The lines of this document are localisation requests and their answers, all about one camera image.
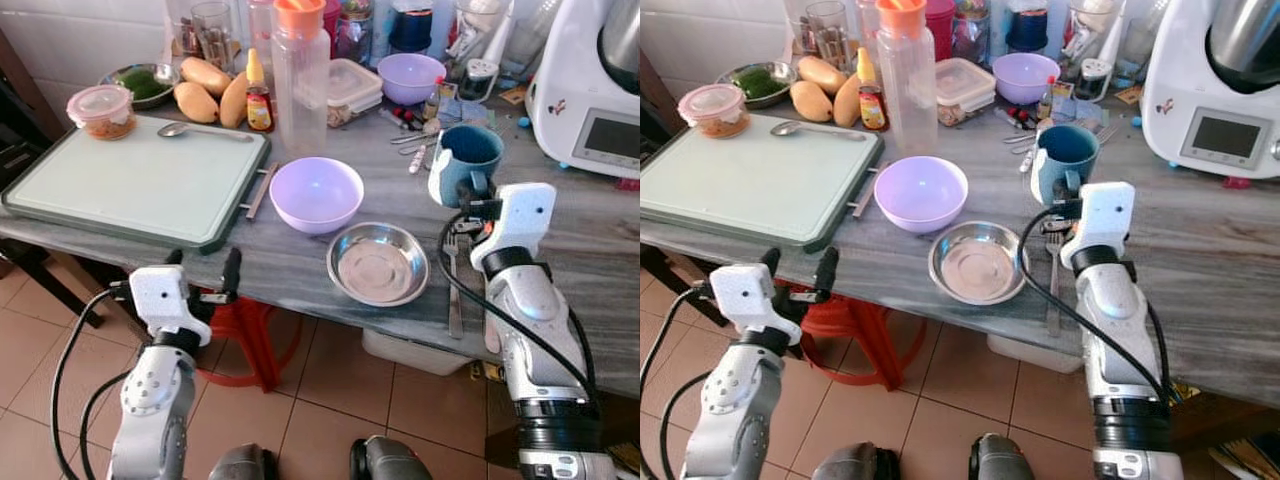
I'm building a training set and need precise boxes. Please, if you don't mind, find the blue ceramic mug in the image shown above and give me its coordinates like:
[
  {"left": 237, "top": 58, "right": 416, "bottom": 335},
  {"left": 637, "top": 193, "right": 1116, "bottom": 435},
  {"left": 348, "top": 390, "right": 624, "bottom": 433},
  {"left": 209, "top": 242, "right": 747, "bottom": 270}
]
[
  {"left": 428, "top": 124, "right": 506, "bottom": 209},
  {"left": 1030, "top": 123, "right": 1102, "bottom": 207}
]

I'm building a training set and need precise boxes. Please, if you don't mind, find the red plastic stool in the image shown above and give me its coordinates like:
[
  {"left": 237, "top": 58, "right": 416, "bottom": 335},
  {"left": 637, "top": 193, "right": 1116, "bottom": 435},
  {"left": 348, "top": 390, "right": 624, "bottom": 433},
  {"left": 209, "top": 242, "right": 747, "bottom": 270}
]
[
  {"left": 194, "top": 294, "right": 303, "bottom": 392},
  {"left": 798, "top": 288, "right": 928, "bottom": 392}
]

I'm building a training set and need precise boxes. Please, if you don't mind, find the pale green serving tray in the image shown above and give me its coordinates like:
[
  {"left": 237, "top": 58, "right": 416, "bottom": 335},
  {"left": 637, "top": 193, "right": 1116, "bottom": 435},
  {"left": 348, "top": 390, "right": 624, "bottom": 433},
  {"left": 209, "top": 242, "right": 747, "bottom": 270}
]
[
  {"left": 0, "top": 112, "right": 280, "bottom": 254},
  {"left": 640, "top": 112, "right": 889, "bottom": 254}
]

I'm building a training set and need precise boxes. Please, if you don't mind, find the steel fork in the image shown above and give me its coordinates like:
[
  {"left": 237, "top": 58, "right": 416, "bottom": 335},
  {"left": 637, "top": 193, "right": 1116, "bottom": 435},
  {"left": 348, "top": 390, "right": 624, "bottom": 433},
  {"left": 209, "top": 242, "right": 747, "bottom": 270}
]
[
  {"left": 1044, "top": 234, "right": 1064, "bottom": 337},
  {"left": 444, "top": 234, "right": 467, "bottom": 340}
]

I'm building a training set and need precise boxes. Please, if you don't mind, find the shallow steel plate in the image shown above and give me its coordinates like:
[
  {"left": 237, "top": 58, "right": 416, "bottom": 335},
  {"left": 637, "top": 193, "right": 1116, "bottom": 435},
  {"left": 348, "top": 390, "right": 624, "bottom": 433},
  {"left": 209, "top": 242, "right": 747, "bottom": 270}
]
[
  {"left": 927, "top": 220, "right": 1030, "bottom": 307},
  {"left": 326, "top": 221, "right": 432, "bottom": 308}
]

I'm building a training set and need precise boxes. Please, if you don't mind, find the small purple plastic bowl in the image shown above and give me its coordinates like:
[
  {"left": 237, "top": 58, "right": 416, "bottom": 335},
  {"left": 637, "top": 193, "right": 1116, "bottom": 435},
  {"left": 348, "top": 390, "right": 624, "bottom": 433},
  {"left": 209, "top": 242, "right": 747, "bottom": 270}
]
[
  {"left": 991, "top": 52, "right": 1062, "bottom": 106},
  {"left": 376, "top": 52, "right": 449, "bottom": 107}
]

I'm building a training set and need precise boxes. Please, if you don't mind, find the large purple plastic bowl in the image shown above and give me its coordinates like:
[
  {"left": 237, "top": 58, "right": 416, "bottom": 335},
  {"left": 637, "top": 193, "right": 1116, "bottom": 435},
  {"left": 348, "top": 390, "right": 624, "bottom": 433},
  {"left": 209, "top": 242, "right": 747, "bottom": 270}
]
[
  {"left": 873, "top": 155, "right": 970, "bottom": 236},
  {"left": 269, "top": 156, "right": 366, "bottom": 237}
]

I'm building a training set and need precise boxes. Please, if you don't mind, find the white kitchen cooking machine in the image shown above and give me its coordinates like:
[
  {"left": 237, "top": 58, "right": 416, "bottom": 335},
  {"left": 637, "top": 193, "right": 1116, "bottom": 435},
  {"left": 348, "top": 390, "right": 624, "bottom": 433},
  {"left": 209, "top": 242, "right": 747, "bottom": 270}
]
[
  {"left": 524, "top": 0, "right": 641, "bottom": 182},
  {"left": 1139, "top": 0, "right": 1280, "bottom": 182}
]

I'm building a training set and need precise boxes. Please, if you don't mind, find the steel spoon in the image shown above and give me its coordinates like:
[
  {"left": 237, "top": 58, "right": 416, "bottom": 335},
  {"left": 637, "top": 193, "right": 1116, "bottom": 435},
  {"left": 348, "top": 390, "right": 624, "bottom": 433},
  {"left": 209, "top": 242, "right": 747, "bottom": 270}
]
[
  {"left": 157, "top": 121, "right": 257, "bottom": 144},
  {"left": 769, "top": 120, "right": 870, "bottom": 142}
]

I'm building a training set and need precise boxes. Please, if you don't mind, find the clear square lidded container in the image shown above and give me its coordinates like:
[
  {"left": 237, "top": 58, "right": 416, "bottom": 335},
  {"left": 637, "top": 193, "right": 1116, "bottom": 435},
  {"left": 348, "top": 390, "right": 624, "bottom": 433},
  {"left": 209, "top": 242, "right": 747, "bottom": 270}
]
[
  {"left": 326, "top": 57, "right": 385, "bottom": 129},
  {"left": 934, "top": 57, "right": 998, "bottom": 127}
]

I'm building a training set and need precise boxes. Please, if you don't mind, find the white plastic storage box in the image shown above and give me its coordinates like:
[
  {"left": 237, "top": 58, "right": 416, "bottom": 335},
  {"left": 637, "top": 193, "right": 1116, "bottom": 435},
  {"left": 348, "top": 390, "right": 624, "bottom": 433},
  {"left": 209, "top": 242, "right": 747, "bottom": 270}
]
[
  {"left": 987, "top": 333, "right": 1087, "bottom": 374},
  {"left": 361, "top": 328, "right": 477, "bottom": 377}
]

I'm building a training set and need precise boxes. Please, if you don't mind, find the yellow mango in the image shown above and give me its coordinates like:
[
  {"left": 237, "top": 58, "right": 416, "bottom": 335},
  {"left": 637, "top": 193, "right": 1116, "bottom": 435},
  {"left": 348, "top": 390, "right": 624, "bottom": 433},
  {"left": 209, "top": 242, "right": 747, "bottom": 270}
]
[
  {"left": 179, "top": 56, "right": 234, "bottom": 98},
  {"left": 789, "top": 80, "right": 835, "bottom": 124},
  {"left": 832, "top": 71, "right": 864, "bottom": 129},
  {"left": 796, "top": 55, "right": 850, "bottom": 97},
  {"left": 172, "top": 81, "right": 222, "bottom": 125},
  {"left": 219, "top": 71, "right": 252, "bottom": 130}
]

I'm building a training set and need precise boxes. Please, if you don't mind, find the pink lidded food container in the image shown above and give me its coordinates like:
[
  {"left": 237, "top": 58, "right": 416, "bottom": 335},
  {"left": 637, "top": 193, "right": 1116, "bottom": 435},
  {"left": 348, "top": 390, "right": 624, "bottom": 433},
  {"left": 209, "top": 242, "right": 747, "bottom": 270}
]
[
  {"left": 66, "top": 84, "right": 137, "bottom": 142},
  {"left": 677, "top": 83, "right": 750, "bottom": 140}
]

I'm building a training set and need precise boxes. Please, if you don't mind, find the dark blue jar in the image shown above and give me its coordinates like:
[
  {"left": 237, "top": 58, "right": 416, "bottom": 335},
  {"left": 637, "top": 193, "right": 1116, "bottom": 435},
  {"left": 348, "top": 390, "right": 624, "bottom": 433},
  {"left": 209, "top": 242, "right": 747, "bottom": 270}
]
[
  {"left": 387, "top": 0, "right": 435, "bottom": 54},
  {"left": 1004, "top": 0, "right": 1050, "bottom": 54}
]

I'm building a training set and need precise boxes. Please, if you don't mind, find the yellow capped sauce bottle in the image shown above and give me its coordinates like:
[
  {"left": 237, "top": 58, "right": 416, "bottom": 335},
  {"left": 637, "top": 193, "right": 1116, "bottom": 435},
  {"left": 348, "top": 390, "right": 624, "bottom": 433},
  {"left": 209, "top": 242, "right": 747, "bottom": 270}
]
[
  {"left": 244, "top": 47, "right": 275, "bottom": 134},
  {"left": 856, "top": 46, "right": 889, "bottom": 133}
]

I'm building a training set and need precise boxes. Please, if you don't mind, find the steel bowl with greens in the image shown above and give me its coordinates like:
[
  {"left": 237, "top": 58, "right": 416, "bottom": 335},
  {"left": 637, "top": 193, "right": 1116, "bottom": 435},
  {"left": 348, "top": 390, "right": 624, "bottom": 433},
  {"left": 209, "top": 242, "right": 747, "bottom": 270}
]
[
  {"left": 99, "top": 62, "right": 182, "bottom": 112},
  {"left": 715, "top": 61, "right": 798, "bottom": 110}
]

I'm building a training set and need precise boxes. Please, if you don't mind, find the clear glass jar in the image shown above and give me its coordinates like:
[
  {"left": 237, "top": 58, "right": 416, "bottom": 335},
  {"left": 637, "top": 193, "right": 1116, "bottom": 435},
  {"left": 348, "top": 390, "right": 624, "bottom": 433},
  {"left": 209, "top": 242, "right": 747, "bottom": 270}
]
[
  {"left": 951, "top": 0, "right": 992, "bottom": 64},
  {"left": 334, "top": 0, "right": 377, "bottom": 64}
]

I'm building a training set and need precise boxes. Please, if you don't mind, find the clear bottle orange lid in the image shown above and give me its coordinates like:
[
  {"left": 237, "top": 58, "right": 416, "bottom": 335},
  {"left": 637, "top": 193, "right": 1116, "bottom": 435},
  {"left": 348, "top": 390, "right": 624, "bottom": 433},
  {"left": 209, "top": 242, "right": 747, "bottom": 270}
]
[
  {"left": 270, "top": 0, "right": 332, "bottom": 157},
  {"left": 876, "top": 0, "right": 940, "bottom": 157}
]

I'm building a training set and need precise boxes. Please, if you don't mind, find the dark wooden chair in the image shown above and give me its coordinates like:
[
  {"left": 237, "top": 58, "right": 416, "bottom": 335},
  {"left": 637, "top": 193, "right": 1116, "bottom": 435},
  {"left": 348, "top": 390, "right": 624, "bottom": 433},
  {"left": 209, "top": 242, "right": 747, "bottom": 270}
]
[{"left": 0, "top": 30, "right": 63, "bottom": 211}]

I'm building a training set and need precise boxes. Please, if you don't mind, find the clear glass jug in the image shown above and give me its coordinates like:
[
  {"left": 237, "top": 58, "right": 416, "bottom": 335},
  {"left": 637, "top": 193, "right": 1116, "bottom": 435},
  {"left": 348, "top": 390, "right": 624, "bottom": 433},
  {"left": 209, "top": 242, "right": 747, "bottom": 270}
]
[
  {"left": 804, "top": 0, "right": 852, "bottom": 72},
  {"left": 189, "top": 0, "right": 237, "bottom": 72}
]

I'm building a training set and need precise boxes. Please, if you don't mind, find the grey right robot foot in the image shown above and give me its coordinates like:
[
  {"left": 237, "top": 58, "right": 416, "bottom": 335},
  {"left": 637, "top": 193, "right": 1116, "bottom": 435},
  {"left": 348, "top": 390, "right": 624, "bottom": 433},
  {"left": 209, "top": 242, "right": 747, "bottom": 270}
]
[
  {"left": 348, "top": 434, "right": 433, "bottom": 480},
  {"left": 966, "top": 432, "right": 1048, "bottom": 480}
]

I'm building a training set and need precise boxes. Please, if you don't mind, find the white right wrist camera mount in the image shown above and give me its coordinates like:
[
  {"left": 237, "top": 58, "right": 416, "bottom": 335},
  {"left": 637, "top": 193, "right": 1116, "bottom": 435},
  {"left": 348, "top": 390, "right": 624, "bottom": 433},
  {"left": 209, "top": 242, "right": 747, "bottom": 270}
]
[
  {"left": 470, "top": 182, "right": 558, "bottom": 277},
  {"left": 1060, "top": 181, "right": 1137, "bottom": 271}
]

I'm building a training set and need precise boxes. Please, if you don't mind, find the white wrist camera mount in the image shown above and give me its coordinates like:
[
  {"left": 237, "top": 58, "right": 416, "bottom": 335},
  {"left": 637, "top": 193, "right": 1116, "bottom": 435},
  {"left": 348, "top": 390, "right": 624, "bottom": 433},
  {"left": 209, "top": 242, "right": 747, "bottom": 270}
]
[
  {"left": 1060, "top": 181, "right": 1137, "bottom": 271},
  {"left": 129, "top": 264, "right": 214, "bottom": 347},
  {"left": 709, "top": 262, "right": 803, "bottom": 347},
  {"left": 470, "top": 182, "right": 558, "bottom": 277}
]

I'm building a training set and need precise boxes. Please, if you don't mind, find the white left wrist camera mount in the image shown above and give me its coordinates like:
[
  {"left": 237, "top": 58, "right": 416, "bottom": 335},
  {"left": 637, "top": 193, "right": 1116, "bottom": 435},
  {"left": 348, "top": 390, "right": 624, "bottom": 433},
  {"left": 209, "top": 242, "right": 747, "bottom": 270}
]
[
  {"left": 129, "top": 264, "right": 214, "bottom": 347},
  {"left": 709, "top": 262, "right": 803, "bottom": 347}
]

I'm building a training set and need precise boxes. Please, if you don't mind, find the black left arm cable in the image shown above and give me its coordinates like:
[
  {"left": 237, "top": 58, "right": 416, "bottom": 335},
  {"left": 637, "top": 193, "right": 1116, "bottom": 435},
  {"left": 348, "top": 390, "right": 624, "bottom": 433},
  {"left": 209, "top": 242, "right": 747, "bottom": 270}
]
[
  {"left": 50, "top": 284, "right": 143, "bottom": 480},
  {"left": 641, "top": 282, "right": 723, "bottom": 480}
]

